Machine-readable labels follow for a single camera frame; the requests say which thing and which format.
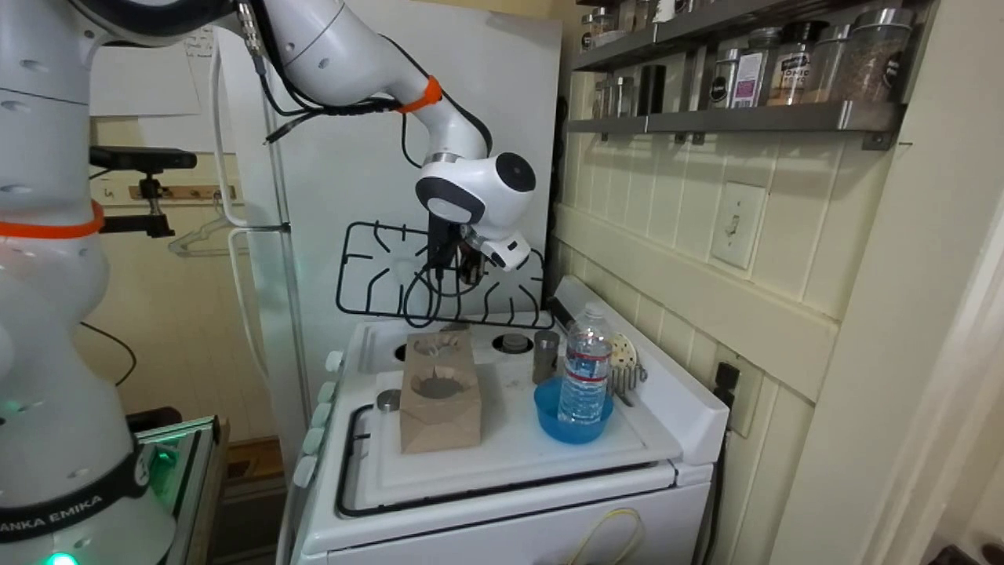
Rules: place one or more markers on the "black wall plug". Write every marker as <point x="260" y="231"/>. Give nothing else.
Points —
<point x="725" y="382"/>

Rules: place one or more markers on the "round stove burner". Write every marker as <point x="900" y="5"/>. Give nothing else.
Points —
<point x="511" y="343"/>
<point x="400" y="352"/>

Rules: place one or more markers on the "clear plastic water bottle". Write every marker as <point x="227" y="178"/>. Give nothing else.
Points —
<point x="583" y="365"/>

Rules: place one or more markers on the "small grey metal cap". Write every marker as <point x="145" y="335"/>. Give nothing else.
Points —
<point x="389" y="399"/>

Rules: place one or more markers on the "blue plastic bowl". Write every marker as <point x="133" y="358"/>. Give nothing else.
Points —
<point x="570" y="428"/>

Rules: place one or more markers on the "black camera stand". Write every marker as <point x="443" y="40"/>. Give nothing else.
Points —
<point x="153" y="206"/>

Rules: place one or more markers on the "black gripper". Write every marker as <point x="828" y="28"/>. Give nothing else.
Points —
<point x="456" y="245"/>

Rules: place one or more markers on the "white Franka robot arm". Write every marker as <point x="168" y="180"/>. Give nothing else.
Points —
<point x="334" y="52"/>

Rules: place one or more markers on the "grey metal spice rack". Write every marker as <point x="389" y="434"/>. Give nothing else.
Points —
<point x="754" y="117"/>

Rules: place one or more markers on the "white gas stove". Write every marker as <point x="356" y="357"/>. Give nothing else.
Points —
<point x="503" y="521"/>

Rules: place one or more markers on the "grey metal cup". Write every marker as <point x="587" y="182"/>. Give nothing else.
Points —
<point x="544" y="361"/>

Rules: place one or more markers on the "small metal spice tin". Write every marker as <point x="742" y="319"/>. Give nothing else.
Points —
<point x="609" y="96"/>
<point x="627" y="96"/>

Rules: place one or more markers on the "large glass spice jar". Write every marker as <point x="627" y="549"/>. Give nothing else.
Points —
<point x="873" y="57"/>

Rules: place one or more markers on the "white light switch plate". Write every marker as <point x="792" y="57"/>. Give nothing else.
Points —
<point x="737" y="224"/>

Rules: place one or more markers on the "white refrigerator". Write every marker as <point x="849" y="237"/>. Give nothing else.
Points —
<point x="316" y="335"/>

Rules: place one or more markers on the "grey robot control box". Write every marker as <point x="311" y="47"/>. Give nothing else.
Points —
<point x="190" y="490"/>

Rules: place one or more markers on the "dark spice jar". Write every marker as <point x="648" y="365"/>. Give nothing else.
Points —
<point x="717" y="83"/>

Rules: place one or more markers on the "black stereo camera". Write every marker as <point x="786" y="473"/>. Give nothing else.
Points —
<point x="142" y="159"/>

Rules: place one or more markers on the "brown cardboard cup holder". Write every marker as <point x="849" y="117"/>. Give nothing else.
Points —
<point x="440" y="426"/>

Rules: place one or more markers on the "white label spice jar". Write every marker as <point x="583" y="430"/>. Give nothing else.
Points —
<point x="749" y="78"/>

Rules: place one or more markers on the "black stove grate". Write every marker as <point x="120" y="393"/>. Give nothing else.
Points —
<point x="343" y="473"/>
<point x="503" y="322"/>

